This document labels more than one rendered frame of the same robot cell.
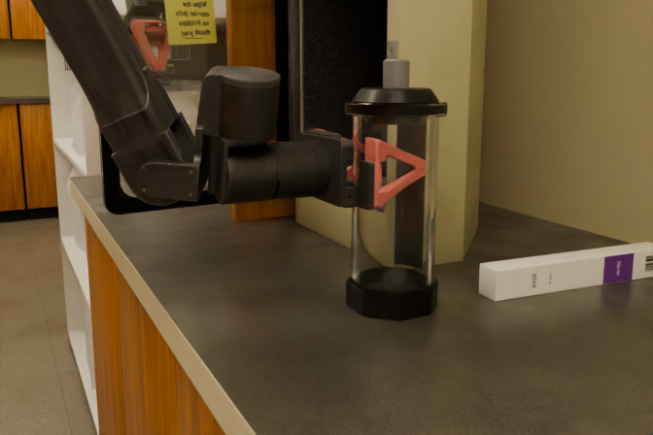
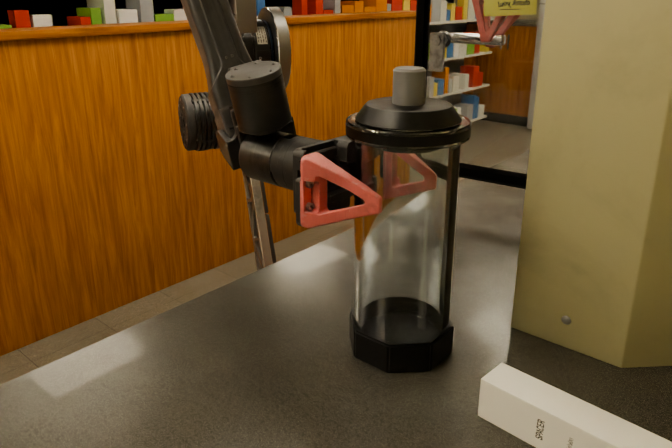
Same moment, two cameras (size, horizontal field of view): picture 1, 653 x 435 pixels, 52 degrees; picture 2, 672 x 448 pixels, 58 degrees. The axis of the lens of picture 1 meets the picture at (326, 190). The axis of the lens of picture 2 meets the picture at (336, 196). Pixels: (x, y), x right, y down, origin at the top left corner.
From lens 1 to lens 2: 70 cm
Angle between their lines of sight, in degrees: 66
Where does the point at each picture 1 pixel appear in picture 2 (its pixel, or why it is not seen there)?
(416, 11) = not seen: outside the picture
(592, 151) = not seen: outside the picture
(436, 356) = (274, 394)
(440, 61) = (610, 70)
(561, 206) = not seen: outside the picture
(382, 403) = (163, 380)
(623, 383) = not seen: outside the picture
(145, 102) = (212, 84)
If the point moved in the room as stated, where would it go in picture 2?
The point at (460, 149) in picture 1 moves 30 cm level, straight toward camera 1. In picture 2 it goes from (634, 208) to (285, 233)
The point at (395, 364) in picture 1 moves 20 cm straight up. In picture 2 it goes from (244, 374) to (232, 163)
